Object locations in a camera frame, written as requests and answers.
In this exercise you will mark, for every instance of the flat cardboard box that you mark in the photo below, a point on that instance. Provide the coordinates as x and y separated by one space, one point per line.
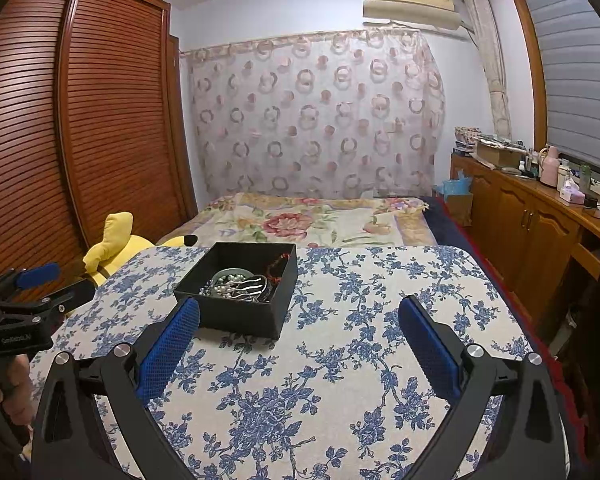
497 152

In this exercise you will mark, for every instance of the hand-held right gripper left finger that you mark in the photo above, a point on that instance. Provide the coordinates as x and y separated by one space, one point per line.
172 345

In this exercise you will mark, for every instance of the blue floral tablecloth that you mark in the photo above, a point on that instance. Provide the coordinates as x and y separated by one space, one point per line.
330 360

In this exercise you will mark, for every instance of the pink thermos jug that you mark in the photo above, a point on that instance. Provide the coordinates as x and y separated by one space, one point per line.
550 167

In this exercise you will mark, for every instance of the wooden slatted wardrobe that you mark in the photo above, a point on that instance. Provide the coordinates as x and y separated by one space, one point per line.
80 125

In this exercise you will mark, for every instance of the long wooden cabinet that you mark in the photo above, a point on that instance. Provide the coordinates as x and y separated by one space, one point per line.
520 225

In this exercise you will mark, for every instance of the beige air conditioner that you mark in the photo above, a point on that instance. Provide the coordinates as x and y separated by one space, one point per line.
410 5

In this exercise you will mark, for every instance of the silver hair clip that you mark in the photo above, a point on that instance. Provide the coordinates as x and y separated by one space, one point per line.
255 290

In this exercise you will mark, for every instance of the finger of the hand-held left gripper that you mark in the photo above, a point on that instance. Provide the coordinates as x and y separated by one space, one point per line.
37 275
75 292

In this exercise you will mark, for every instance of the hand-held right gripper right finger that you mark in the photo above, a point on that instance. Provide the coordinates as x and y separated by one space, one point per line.
430 345

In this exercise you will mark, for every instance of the black jewelry box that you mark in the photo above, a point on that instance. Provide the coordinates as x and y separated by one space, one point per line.
240 315

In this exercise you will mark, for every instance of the white jar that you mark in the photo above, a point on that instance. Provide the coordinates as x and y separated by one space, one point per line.
564 176

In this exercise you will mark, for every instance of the person's left hand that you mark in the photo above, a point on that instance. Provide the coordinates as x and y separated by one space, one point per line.
20 385

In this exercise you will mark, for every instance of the yellow plush toy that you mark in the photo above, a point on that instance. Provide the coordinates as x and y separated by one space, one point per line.
115 240

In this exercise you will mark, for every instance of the beige window curtain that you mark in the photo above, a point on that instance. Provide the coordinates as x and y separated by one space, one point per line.
487 50

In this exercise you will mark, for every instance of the floral bed blanket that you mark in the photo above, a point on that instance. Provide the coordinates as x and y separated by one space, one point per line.
300 220

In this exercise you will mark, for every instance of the wooden window frame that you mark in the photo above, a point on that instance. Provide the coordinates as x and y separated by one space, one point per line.
527 60

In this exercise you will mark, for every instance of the green bottle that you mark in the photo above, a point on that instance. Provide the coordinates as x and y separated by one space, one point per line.
585 179

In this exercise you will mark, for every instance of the stack of folded cloths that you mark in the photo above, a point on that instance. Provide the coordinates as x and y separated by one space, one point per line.
466 140

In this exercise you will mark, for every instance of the grey window blind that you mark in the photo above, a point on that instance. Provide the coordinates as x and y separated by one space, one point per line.
580 60

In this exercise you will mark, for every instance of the pink tissue box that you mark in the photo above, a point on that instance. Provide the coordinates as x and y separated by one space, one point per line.
571 194

